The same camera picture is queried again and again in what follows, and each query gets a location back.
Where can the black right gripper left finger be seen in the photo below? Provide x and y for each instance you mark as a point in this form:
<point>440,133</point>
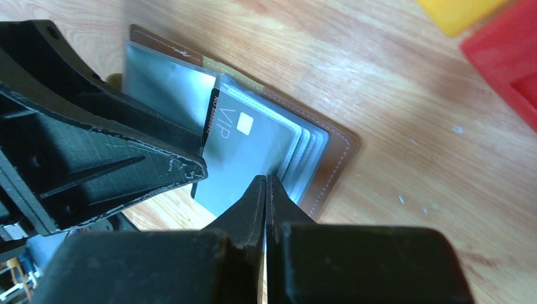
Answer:
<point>221,263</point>

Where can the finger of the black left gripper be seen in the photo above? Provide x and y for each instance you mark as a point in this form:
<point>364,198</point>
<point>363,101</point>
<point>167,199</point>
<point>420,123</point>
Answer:
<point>39,48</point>
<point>63,168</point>

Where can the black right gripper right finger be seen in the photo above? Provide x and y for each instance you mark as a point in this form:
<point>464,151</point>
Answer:
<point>308,262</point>

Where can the grey VIP card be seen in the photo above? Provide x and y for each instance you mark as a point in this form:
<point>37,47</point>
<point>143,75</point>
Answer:
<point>246,139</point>

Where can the brown leather card holder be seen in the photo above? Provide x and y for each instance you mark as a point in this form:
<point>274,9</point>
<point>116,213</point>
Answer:
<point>183,85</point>

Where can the yellow plastic bin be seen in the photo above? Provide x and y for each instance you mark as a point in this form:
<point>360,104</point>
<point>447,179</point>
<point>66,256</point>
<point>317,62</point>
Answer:
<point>453,17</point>

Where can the red plastic bin near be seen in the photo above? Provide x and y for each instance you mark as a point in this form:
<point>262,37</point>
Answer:
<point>504,53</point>

